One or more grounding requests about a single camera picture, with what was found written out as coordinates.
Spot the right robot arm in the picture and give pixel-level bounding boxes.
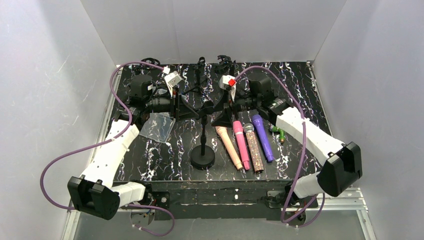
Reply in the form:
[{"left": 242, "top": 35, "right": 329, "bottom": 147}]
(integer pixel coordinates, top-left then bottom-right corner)
[{"left": 212, "top": 74, "right": 363, "bottom": 201}]

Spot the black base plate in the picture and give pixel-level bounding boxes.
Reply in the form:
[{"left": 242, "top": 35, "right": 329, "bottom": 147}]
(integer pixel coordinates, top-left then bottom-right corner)
[{"left": 110, "top": 178, "right": 324, "bottom": 221}]

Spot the tall black tripod stand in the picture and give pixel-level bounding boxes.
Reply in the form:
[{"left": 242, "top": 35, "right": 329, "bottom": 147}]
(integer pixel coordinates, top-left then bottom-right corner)
[{"left": 182, "top": 56, "right": 212, "bottom": 104}]

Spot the peach microphone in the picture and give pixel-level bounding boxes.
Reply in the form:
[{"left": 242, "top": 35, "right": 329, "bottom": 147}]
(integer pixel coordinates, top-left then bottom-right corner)
[{"left": 215, "top": 126, "right": 243, "bottom": 170}]

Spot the purple cable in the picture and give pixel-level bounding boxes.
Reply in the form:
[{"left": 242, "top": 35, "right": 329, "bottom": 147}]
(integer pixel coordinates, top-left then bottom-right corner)
[
  {"left": 233, "top": 65, "right": 326, "bottom": 228},
  {"left": 39, "top": 61, "right": 175, "bottom": 237}
]

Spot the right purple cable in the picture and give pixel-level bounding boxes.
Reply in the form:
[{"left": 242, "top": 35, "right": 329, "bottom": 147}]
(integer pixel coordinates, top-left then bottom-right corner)
[{"left": 233, "top": 65, "right": 326, "bottom": 228}]

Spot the aluminium frame rail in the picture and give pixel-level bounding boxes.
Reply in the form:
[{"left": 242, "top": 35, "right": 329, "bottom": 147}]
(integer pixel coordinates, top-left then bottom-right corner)
[{"left": 67, "top": 66, "right": 363, "bottom": 220}]

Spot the small black shock-mount tripod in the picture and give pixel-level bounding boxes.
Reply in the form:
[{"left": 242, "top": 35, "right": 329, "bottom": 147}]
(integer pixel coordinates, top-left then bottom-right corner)
[{"left": 141, "top": 57, "right": 161, "bottom": 66}]

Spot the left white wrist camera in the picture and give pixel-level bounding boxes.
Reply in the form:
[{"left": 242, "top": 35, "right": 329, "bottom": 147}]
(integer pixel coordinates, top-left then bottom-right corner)
[{"left": 162, "top": 66, "right": 182, "bottom": 97}]

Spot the purple microphone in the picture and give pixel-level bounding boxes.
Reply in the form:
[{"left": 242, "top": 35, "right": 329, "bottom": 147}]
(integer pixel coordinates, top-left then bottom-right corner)
[{"left": 251, "top": 114, "right": 275, "bottom": 163}]

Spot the rhinestone glitter microphone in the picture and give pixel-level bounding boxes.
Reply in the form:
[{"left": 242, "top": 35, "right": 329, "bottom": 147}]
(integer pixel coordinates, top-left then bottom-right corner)
[{"left": 243, "top": 123, "right": 264, "bottom": 174}]

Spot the pink microphone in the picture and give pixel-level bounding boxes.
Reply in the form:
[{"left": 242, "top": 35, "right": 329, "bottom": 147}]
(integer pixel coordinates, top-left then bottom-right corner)
[{"left": 232, "top": 120, "right": 251, "bottom": 171}]

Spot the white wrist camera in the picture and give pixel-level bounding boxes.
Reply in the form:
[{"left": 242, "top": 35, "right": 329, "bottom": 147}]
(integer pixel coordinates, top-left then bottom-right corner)
[
  {"left": 219, "top": 75, "right": 237, "bottom": 101},
  {"left": 162, "top": 66, "right": 182, "bottom": 97}
]

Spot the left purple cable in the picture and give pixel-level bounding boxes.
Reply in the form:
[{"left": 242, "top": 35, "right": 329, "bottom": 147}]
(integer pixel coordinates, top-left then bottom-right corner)
[{"left": 39, "top": 61, "right": 175, "bottom": 237}]

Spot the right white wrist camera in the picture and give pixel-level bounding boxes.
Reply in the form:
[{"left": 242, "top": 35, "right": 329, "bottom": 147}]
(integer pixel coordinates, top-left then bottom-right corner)
[{"left": 219, "top": 75, "right": 237, "bottom": 101}]

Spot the green plastic tool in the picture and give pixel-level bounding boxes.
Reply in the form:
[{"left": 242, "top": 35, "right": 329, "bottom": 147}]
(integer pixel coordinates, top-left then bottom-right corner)
[{"left": 269, "top": 124, "right": 286, "bottom": 144}]

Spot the black round-base clip stand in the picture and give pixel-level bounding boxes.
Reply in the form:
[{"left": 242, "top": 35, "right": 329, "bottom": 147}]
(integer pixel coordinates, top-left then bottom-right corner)
[{"left": 190, "top": 101, "right": 215, "bottom": 170}]

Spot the black round-base shock-mount stand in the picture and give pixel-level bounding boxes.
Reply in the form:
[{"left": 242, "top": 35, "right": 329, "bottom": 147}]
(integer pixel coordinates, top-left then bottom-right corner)
[{"left": 213, "top": 54, "right": 236, "bottom": 76}]

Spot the clear plastic screw box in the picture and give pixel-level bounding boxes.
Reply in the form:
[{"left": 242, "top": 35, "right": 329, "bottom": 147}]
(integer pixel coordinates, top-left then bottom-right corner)
[{"left": 139, "top": 113, "right": 175, "bottom": 143}]

